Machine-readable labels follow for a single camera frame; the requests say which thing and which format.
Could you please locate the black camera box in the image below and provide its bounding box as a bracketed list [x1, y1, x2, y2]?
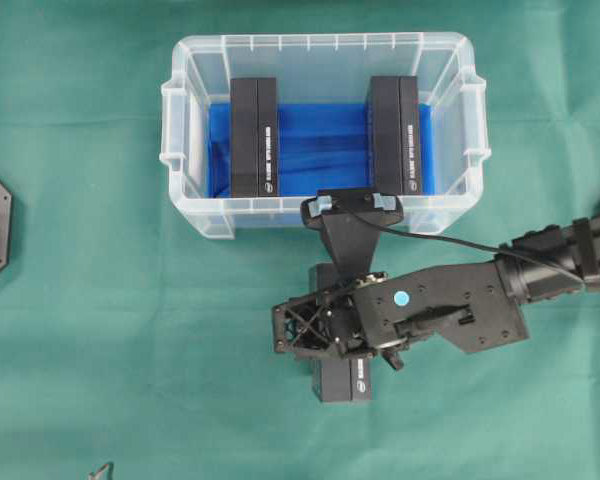
[366, 76, 424, 196]
[230, 77, 279, 198]
[307, 263, 374, 404]

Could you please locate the small metal bracket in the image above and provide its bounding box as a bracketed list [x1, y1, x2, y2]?
[87, 462, 114, 480]

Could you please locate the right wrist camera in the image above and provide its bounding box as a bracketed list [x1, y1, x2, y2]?
[300, 188, 404, 280]

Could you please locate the blue liner sheet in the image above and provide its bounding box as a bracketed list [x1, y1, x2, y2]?
[207, 102, 439, 199]

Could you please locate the green table cloth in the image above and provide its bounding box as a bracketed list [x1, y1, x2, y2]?
[0, 1, 600, 479]

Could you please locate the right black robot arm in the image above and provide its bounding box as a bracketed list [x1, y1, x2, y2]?
[272, 216, 600, 370]

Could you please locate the clear plastic storage case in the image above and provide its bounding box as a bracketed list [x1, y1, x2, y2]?
[159, 32, 491, 240]

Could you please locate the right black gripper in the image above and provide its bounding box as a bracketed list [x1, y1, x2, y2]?
[272, 260, 529, 370]

